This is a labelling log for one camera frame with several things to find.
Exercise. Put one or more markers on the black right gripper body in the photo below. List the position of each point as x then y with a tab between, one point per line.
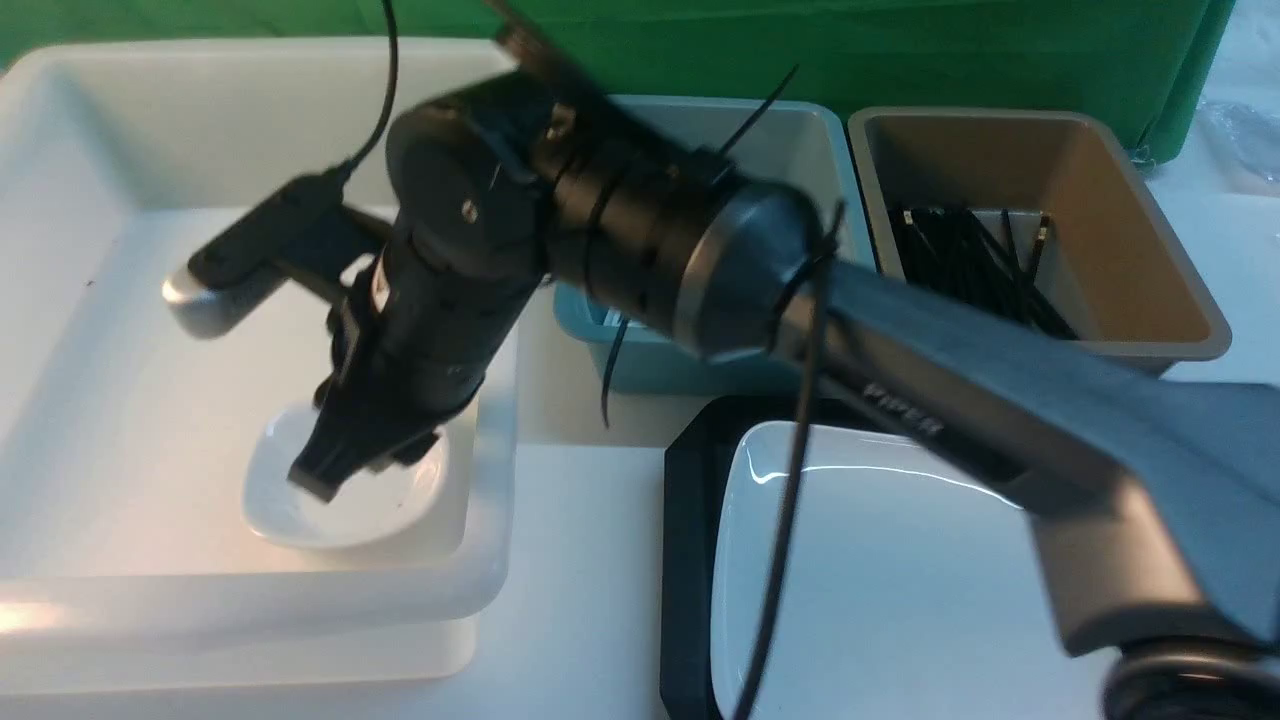
413	340

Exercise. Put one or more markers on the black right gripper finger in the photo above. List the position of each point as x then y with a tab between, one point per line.
409	454
325	463

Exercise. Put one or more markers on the white bowl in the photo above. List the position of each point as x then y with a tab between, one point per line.
371	506

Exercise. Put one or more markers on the large white square plate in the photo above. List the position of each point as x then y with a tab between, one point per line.
912	592

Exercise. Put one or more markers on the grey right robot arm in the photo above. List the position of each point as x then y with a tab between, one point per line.
1153	504

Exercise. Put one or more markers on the large white plastic tub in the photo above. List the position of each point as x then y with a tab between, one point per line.
127	564

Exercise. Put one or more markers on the black serving tray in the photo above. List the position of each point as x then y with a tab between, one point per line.
696	468

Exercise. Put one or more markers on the teal plastic bin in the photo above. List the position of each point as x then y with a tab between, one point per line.
799	143

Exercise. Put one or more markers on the bundle of black chopsticks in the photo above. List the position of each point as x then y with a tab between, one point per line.
949	250

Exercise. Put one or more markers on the brown plastic bin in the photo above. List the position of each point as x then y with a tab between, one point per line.
1114	268

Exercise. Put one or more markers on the green backdrop cloth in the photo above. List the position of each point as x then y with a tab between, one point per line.
1139	66

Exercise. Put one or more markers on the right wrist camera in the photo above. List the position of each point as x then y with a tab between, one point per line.
260	270

